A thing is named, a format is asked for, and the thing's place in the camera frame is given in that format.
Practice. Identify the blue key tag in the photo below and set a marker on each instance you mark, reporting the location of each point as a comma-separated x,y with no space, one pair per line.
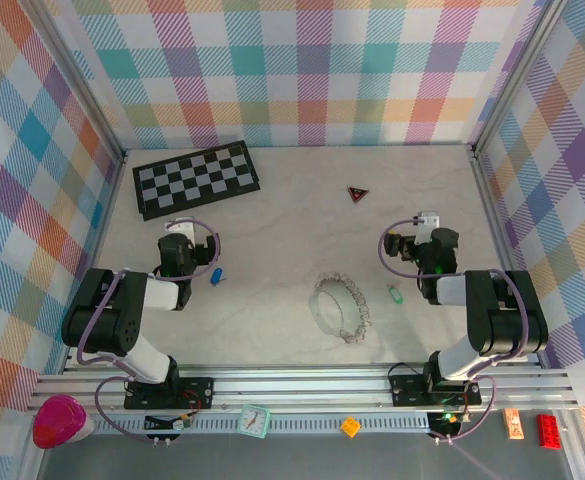
216,276

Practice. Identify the green key tag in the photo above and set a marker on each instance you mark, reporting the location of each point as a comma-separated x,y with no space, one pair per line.
396,294

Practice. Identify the clear keyring band with rings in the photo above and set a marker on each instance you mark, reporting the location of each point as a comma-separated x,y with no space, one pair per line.
359,305

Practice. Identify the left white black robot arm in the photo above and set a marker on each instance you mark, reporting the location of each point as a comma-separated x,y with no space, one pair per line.
104,320

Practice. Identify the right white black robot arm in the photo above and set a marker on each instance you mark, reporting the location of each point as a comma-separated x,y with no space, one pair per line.
512,320

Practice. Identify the black grey chessboard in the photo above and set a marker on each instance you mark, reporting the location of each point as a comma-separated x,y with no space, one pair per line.
197,180

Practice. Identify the black red triangle piece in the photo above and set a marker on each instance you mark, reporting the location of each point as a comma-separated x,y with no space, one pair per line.
357,194

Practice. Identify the small connector board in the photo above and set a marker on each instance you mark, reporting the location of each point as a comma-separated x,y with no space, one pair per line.
172,424

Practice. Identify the teal toy clock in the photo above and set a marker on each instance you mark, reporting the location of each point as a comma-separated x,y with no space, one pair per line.
255,421

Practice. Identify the orange wooden block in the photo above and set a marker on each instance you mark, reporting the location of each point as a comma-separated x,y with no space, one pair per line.
513,425

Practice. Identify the yellow toy brick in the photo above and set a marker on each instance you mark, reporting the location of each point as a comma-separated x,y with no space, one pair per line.
350,427

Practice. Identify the pink plastic cup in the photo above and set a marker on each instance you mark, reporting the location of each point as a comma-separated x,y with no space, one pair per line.
59,422

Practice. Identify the red toy brick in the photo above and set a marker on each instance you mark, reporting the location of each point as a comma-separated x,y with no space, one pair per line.
549,430

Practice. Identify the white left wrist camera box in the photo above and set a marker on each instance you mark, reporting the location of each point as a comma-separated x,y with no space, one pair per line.
182,229

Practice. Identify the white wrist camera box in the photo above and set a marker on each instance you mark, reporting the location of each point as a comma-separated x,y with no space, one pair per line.
182,229
427,222

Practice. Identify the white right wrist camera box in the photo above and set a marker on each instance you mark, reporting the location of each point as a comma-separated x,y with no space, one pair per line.
427,222

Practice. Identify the aluminium table side rail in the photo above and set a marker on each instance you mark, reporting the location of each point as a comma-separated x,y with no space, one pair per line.
494,215
106,210

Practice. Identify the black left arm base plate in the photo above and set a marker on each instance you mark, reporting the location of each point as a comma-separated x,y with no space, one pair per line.
197,392

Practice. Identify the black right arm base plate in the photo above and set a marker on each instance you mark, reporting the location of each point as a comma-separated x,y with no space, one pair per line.
407,390

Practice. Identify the aluminium mounting rail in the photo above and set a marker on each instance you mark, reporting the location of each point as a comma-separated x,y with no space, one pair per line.
297,387

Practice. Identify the aluminium frame post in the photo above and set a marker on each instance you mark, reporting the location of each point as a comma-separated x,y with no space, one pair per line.
72,75
517,75

